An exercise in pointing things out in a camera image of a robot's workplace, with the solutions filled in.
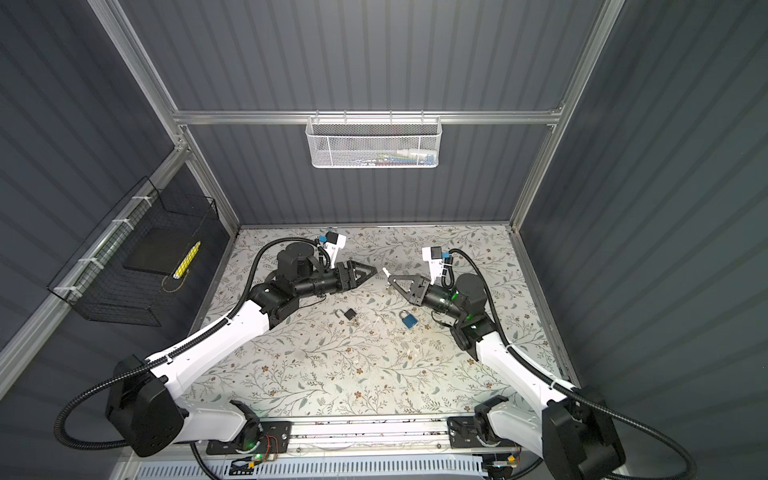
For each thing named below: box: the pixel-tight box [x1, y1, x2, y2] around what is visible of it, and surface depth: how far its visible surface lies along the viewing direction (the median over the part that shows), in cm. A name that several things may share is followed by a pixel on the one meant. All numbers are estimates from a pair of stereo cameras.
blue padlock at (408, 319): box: [399, 310, 419, 329], surface depth 96 cm
